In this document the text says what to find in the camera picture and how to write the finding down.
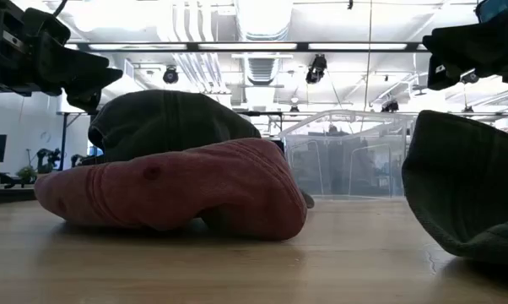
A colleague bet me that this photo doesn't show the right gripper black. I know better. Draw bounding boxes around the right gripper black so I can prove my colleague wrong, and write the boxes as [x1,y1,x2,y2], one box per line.
[422,16,508,92]

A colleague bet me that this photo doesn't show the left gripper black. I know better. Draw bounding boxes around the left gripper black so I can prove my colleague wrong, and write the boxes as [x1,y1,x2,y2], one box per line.
[0,0,124,114]

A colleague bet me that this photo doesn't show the clear plastic container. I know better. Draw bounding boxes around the clear plastic container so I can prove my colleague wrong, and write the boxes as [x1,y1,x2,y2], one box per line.
[278,109,419,199]

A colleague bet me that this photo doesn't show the dark grey cap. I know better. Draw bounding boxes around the dark grey cap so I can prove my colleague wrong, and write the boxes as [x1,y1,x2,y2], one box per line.
[87,89,316,210]

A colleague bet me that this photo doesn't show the potted green plant white pot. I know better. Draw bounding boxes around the potted green plant white pot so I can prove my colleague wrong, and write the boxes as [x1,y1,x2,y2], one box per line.
[16,166,39,186]

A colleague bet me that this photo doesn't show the dark green cap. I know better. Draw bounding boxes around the dark green cap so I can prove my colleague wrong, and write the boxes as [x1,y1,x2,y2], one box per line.
[401,110,508,268]

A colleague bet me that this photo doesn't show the faded red cap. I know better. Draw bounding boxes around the faded red cap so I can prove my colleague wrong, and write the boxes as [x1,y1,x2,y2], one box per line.
[34,138,309,242]

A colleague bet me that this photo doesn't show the ceiling vent grille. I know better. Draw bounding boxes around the ceiling vent grille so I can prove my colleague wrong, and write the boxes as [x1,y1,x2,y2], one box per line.
[246,57,277,86]

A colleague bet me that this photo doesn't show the black vertical frame post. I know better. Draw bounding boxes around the black vertical frame post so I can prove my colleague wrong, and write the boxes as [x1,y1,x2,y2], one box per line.
[56,111,89,171]

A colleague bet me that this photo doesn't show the blue wrist camera box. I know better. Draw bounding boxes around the blue wrist camera box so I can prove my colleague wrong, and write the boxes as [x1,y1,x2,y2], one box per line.
[474,0,508,24]

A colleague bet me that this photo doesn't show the thin hanging cable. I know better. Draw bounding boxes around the thin hanging cable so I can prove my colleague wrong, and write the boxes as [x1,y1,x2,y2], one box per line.
[362,0,374,111]

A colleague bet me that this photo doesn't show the black overhead frame beam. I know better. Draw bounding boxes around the black overhead frame beam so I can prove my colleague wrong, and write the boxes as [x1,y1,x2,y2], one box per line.
[63,41,429,53]

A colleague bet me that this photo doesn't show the white ceiling air duct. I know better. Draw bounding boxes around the white ceiling air duct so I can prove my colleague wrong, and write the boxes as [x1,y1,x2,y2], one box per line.
[233,0,295,42]

